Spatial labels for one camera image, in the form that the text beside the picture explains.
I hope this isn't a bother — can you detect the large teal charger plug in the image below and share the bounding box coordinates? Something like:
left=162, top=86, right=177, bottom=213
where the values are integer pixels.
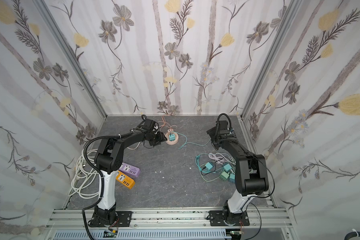
left=223, top=164, right=232, bottom=173

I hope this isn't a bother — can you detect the small teal charger plug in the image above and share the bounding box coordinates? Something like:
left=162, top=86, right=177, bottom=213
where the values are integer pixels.
left=203, top=162, right=214, bottom=171

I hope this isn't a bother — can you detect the purple power strip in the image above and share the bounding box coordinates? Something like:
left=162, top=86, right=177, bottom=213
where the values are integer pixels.
left=119, top=163, right=141, bottom=177

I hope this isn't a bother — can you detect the orange power strip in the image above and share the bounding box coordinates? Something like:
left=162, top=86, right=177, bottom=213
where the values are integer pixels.
left=116, top=171, right=135, bottom=189

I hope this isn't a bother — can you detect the white coiled power cable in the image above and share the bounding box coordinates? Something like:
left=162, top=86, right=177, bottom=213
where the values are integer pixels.
left=68, top=148, right=104, bottom=200

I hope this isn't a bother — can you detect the green charger plug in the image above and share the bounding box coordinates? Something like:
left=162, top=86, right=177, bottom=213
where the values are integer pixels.
left=219, top=171, right=230, bottom=181

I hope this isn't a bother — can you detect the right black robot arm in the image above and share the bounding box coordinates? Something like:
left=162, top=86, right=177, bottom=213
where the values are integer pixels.
left=206, top=113, right=272, bottom=227

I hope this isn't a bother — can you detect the round pink power socket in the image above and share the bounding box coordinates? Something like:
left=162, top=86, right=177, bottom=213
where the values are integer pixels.
left=165, top=132, right=179, bottom=146

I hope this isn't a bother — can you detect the pink usb cable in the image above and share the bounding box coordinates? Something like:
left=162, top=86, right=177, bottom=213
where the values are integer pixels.
left=157, top=116, right=178, bottom=133

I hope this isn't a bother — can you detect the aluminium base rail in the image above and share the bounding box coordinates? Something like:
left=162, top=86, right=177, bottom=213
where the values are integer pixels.
left=43, top=205, right=292, bottom=240

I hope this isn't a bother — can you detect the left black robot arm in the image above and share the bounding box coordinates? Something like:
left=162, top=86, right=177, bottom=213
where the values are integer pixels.
left=82, top=115, right=168, bottom=229

